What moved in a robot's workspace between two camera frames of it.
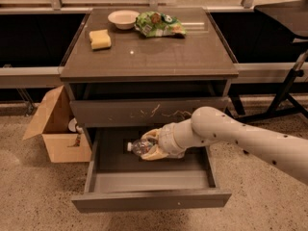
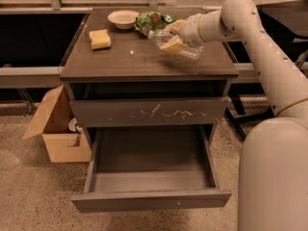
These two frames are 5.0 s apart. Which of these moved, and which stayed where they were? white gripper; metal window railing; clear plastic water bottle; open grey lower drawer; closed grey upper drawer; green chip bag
Moved: clear plastic water bottle; white gripper
Stayed: closed grey upper drawer; metal window railing; open grey lower drawer; green chip bag
